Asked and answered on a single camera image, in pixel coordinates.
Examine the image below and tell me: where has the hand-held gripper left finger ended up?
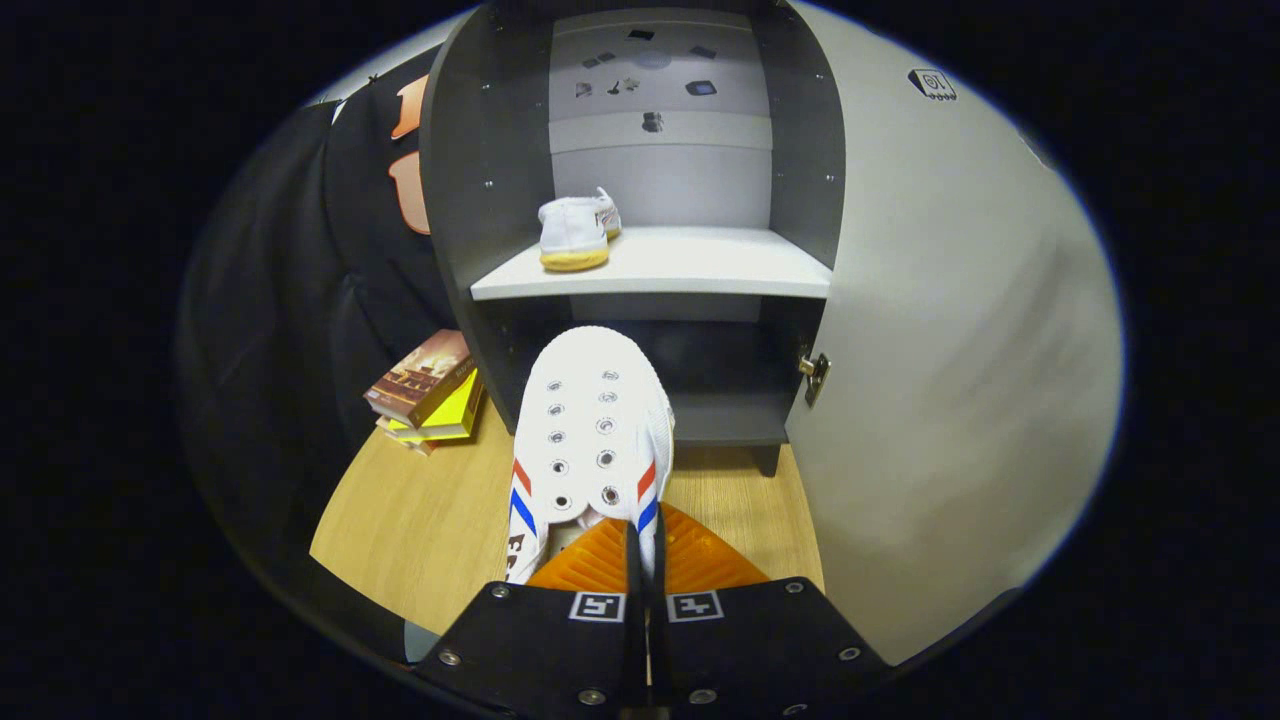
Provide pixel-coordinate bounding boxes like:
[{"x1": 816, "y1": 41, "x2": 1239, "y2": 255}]
[{"x1": 415, "y1": 520, "x2": 647, "y2": 720}]

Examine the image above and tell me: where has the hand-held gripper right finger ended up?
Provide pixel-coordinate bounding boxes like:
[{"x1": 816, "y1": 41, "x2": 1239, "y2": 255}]
[{"x1": 648, "y1": 503, "x2": 891, "y2": 720}]

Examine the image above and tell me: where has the white striped canvas shoe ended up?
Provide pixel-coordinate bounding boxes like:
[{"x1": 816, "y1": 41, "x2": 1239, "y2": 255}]
[
  {"x1": 538, "y1": 187, "x2": 623, "y2": 273},
  {"x1": 505, "y1": 325, "x2": 676, "y2": 586}
]

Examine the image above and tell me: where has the beige shoe cabinet door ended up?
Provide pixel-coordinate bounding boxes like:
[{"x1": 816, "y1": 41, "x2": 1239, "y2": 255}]
[{"x1": 785, "y1": 0, "x2": 1126, "y2": 666}]

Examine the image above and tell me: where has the dark grey shoe cabinet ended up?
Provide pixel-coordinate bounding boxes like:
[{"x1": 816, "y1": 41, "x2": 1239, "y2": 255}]
[{"x1": 420, "y1": 0, "x2": 846, "y2": 476}]

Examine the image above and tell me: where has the brass door hinge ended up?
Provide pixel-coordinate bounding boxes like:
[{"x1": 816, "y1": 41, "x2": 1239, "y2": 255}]
[{"x1": 798, "y1": 352, "x2": 831, "y2": 408}]

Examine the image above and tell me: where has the pale cabinet shelf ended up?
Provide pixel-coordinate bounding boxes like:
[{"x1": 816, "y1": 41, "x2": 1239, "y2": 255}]
[{"x1": 470, "y1": 225, "x2": 833, "y2": 301}]

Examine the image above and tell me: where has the yellow book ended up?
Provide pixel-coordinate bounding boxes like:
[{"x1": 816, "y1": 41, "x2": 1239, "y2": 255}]
[{"x1": 385, "y1": 370, "x2": 486, "y2": 442}]

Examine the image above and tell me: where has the thin tan book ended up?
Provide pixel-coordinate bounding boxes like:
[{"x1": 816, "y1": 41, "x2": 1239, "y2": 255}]
[{"x1": 375, "y1": 415, "x2": 441, "y2": 458}]

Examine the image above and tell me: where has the brown book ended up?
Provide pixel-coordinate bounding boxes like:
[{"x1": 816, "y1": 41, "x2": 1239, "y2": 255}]
[{"x1": 363, "y1": 330, "x2": 478, "y2": 429}]

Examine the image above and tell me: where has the black backdrop cloth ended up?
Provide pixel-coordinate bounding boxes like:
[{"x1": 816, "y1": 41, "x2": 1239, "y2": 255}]
[{"x1": 180, "y1": 55, "x2": 481, "y2": 641}]

